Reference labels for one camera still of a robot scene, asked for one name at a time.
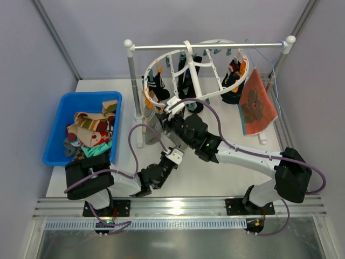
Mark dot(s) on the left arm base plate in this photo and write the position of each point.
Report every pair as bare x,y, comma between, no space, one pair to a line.
118,208

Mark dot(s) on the white oval clip hanger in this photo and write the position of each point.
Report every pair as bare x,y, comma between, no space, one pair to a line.
187,49

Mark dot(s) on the aluminium rail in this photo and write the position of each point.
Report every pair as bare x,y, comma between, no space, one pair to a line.
175,207

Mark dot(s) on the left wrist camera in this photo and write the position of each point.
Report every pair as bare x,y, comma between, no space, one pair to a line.
174,154

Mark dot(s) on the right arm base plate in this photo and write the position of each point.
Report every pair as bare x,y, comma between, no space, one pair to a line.
235,207

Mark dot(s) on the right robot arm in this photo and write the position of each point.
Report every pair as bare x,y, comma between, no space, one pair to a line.
289,175

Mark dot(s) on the orange bear towel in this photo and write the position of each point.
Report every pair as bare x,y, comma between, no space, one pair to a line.
255,107

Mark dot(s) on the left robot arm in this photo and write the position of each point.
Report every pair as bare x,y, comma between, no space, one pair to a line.
94,181

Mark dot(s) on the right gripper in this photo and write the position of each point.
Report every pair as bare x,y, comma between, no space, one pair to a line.
164,118

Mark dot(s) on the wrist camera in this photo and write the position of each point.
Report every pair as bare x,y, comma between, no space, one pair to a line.
174,154
174,106

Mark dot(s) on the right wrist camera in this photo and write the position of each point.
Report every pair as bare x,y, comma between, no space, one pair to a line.
174,106

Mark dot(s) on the white drying rack stand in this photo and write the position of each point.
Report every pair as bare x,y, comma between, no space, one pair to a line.
206,77

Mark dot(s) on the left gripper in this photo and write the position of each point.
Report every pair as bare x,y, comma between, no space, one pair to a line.
155,175

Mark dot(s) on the grey striped sock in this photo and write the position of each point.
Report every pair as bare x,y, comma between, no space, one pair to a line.
152,118

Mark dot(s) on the blue plastic bin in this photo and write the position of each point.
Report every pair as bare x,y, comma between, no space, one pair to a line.
91,102

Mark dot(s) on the pile of socks in bin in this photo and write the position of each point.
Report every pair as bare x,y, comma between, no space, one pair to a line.
89,141

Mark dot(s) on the black blue sport sock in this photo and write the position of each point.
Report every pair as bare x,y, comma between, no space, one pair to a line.
185,85

